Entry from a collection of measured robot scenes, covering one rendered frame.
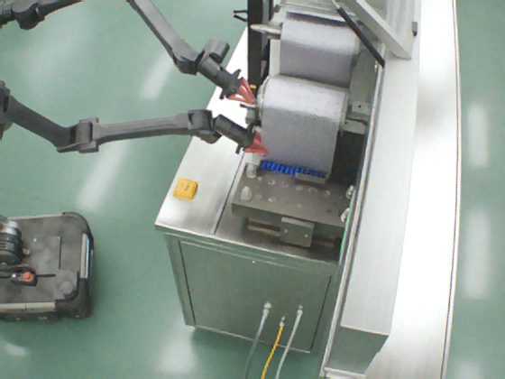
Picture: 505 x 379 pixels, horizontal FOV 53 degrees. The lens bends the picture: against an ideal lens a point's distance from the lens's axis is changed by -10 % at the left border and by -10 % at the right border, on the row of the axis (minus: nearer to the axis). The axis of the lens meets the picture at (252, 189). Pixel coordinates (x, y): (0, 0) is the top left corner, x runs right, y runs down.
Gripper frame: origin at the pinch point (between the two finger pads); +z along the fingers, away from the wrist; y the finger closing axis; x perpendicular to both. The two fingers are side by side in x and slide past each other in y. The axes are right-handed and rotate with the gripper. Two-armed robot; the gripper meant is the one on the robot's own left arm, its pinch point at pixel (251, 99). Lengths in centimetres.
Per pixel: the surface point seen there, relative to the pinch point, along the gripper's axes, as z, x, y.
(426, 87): 27, 47, 1
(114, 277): 28, -139, 14
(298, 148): 20.7, 0.7, 5.2
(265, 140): 12.2, -5.5, 4.9
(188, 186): 5.9, -36.6, 14.1
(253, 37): -5.6, -2.7, -29.4
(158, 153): 26, -145, -70
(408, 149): 6, 60, 47
